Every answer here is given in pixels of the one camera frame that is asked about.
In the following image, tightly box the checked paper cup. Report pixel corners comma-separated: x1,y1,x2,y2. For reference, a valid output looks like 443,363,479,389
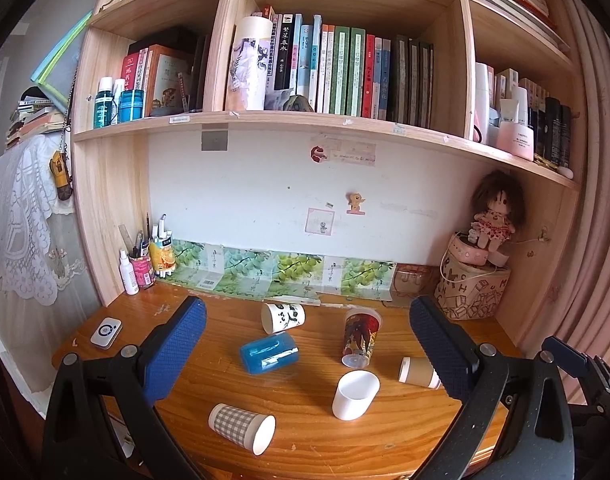
208,403,277,456

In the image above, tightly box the rag doll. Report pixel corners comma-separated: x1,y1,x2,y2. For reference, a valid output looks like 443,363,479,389
467,169,528,254

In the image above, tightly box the teal bottle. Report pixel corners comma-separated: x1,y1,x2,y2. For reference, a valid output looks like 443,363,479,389
93,76,115,130

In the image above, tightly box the colourful printed cup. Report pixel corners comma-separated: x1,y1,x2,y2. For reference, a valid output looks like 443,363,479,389
341,308,382,369

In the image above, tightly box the yellow pen holder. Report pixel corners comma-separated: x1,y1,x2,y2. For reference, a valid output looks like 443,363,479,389
148,214,177,279

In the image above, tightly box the white cosmetic tube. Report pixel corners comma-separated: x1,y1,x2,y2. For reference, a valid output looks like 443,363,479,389
499,87,529,126

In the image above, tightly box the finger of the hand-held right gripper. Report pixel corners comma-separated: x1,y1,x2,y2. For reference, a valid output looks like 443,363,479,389
542,336,594,378

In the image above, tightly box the white printed tube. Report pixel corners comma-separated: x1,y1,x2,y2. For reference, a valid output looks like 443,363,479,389
225,15,274,112

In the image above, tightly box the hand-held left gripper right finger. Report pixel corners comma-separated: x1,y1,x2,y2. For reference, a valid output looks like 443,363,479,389
409,295,576,480

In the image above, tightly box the clear plastic container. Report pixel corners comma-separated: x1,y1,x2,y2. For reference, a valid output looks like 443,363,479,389
392,263,434,302

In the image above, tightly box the grey tape square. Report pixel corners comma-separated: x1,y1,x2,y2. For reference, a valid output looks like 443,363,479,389
201,129,230,153

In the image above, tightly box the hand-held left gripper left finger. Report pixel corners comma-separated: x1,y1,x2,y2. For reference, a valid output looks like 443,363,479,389
42,296,208,480

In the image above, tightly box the long row of books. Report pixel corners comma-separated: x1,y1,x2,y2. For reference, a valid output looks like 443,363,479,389
257,4,434,129

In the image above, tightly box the pink pen holder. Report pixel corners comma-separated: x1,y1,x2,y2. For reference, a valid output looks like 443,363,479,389
128,254,156,291

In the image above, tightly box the white lace cloth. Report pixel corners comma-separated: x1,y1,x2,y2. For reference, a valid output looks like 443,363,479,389
0,132,102,418

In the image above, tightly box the short row of red books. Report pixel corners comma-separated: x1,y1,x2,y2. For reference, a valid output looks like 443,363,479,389
120,26,212,117

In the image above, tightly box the blue jar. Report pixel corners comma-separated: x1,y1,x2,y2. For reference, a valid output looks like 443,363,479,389
118,89,145,123

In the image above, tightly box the green edged folder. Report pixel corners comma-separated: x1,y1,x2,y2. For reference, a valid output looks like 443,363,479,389
30,9,94,113

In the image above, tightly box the untidy stack of books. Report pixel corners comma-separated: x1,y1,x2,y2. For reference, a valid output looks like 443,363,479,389
4,86,68,150

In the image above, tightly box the row of black bottles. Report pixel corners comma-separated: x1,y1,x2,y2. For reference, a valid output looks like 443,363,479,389
529,96,574,169

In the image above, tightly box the pink square sticker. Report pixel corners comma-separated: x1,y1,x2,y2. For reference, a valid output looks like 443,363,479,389
304,207,334,235

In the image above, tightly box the pink round box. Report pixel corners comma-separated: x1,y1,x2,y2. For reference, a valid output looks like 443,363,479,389
452,232,492,266

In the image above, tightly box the plain white cup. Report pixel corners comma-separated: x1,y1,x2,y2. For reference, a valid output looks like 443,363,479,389
332,370,381,421

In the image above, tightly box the dark figurine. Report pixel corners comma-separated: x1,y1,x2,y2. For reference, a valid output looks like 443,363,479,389
279,88,316,113

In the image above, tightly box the blue plastic cup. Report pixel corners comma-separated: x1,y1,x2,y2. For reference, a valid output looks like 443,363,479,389
239,333,300,375

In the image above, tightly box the taped paper note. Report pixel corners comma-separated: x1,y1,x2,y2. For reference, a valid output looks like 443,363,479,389
331,142,376,167

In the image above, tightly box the slim white bottle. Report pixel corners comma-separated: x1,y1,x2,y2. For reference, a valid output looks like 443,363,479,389
112,78,126,125

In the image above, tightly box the printed canvas bag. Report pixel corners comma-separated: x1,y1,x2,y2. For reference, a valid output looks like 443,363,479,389
433,231,512,321

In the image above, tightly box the white spray bottle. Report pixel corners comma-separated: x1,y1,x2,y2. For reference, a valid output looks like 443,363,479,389
118,249,140,296

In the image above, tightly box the small white device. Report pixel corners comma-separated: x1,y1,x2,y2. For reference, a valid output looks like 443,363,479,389
90,317,124,350

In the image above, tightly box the row of green grape cards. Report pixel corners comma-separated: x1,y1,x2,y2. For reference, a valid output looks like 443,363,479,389
169,239,397,307

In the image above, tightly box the white cup with black print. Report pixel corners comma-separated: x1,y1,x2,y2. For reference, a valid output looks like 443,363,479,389
261,302,306,335

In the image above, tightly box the pink curtain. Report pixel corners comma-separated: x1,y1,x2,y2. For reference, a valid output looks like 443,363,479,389
560,0,610,413

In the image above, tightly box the brown paper cup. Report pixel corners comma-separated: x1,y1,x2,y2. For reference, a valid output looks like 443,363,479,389
398,357,442,390

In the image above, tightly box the tall white bottle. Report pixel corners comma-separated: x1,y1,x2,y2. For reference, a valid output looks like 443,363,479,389
473,62,496,144

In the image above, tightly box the pink white lotion tube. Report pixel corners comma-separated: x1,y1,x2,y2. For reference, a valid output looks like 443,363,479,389
495,120,536,161

